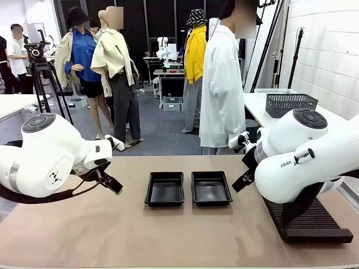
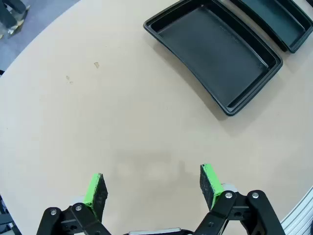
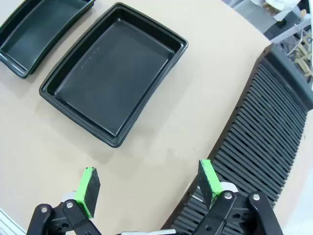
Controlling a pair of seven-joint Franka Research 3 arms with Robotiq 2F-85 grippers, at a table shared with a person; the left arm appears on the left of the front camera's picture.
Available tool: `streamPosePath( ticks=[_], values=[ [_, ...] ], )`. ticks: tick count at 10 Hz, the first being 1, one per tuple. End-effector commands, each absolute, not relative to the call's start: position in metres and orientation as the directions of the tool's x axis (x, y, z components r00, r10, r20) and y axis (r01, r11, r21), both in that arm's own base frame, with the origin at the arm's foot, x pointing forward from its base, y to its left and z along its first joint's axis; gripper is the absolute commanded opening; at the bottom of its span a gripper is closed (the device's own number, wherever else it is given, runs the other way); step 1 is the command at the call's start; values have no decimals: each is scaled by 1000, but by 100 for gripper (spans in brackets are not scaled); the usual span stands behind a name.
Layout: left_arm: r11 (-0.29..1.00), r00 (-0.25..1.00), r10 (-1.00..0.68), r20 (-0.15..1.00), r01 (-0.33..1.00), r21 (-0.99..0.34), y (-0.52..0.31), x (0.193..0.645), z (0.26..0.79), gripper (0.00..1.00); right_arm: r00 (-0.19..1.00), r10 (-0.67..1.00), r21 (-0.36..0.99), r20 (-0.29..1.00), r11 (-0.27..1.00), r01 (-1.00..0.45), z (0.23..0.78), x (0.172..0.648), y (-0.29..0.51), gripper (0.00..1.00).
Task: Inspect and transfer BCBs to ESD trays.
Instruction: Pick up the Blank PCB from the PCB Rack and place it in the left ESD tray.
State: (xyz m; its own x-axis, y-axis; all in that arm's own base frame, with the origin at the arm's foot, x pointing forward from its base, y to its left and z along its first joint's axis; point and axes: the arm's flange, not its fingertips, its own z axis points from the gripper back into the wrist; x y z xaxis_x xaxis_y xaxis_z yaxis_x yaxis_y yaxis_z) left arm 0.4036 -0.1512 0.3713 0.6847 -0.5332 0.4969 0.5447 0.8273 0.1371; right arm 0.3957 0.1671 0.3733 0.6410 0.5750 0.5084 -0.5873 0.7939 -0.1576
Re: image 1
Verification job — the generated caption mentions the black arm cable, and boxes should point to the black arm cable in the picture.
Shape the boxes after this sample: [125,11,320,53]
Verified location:
[0,165,105,205]
[279,179,324,228]

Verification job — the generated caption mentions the black leaning tripod stand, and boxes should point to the black leaning tripod stand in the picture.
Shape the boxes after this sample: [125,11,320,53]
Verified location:
[249,0,285,94]

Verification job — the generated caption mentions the grey woven plastic basket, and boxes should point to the grey woven plastic basket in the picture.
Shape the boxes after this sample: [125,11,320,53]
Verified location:
[265,93,320,119]

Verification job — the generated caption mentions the black light stand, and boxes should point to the black light stand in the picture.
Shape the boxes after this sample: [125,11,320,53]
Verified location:
[287,27,306,90]

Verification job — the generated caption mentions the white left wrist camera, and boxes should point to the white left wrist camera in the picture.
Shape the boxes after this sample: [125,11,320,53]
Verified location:
[104,133,125,153]

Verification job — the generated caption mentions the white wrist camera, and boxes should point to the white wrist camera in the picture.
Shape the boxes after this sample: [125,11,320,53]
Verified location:
[104,133,125,153]
[228,131,251,154]

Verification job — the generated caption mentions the clear plastic storage box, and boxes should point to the clear plastic storage box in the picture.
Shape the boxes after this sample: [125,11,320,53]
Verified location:
[162,96,182,112]

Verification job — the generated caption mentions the black brimmed hat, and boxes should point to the black brimmed hat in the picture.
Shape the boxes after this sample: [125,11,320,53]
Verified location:
[66,7,94,29]

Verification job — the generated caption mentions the black slotted board rack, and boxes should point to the black slotted board rack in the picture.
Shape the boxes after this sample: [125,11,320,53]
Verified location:
[262,193,354,244]

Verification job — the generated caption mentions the background person white t-shirt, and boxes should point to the background person white t-shirt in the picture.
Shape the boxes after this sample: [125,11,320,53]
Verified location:
[7,24,35,95]

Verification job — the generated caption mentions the mannequin in cream jacket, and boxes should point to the mannequin in cream jacket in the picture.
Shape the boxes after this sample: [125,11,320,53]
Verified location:
[90,6,145,149]

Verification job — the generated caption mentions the black ESD tray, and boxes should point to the black ESD tray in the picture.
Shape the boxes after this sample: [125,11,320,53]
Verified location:
[144,171,185,208]
[191,171,234,207]

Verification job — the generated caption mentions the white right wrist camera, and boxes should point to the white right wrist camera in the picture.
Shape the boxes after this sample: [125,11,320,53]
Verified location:
[228,131,251,154]

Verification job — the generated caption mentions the white work table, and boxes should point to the white work table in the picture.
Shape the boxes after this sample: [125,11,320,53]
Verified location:
[0,94,52,122]

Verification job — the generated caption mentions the clear plastic bin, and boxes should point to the clear plastic bin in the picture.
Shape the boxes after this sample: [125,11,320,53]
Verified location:
[254,88,298,95]

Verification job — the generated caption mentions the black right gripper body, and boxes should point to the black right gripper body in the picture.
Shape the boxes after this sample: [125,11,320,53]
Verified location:
[241,146,257,170]

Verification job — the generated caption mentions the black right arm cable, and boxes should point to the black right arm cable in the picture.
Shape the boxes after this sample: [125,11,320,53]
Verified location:
[279,179,324,228]

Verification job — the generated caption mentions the white side table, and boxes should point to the white side table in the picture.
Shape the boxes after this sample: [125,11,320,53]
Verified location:
[243,92,353,130]

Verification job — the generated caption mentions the mannequin in blue shirt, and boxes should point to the mannequin in blue shirt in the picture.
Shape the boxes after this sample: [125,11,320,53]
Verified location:
[54,7,114,141]

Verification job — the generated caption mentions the dark grey waste bin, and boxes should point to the dark grey waste bin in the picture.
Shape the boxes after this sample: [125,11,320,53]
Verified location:
[246,119,260,142]

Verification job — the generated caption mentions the person in white shirt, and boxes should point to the person in white shirt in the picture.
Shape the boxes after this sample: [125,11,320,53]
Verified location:
[199,0,257,156]

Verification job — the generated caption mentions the background workbench table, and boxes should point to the background workbench table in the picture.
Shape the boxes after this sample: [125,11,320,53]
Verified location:
[153,68,186,109]

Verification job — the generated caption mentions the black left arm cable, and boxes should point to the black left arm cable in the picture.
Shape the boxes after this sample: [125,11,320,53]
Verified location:
[0,165,105,205]

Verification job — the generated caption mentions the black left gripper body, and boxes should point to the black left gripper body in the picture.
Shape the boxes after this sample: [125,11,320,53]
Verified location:
[98,164,113,182]

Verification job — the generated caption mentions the background person black clothes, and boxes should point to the background person black clothes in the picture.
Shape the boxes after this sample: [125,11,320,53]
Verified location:
[0,35,14,95]

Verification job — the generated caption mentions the mannequin in yellow hoodie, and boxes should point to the mannequin in yellow hoodie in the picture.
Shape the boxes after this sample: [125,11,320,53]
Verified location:
[182,8,210,135]

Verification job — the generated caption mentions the patterned bucket hat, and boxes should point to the patterned bucket hat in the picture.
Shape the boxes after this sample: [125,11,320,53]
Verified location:
[186,8,209,27]

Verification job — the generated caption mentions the black camera tripod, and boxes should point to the black camera tripod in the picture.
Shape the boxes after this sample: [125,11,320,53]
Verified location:
[24,60,75,127]

